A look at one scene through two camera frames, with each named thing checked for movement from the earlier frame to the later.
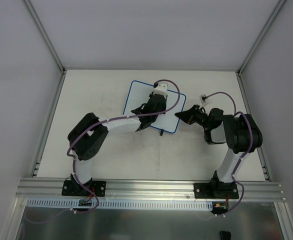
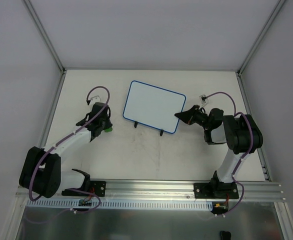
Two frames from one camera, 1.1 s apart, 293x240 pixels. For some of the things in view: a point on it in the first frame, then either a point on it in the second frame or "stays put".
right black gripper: [194, 115] stays put
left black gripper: [153, 105] to [98, 127]
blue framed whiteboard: [139, 93] stays put
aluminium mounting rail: [52, 188] stays put
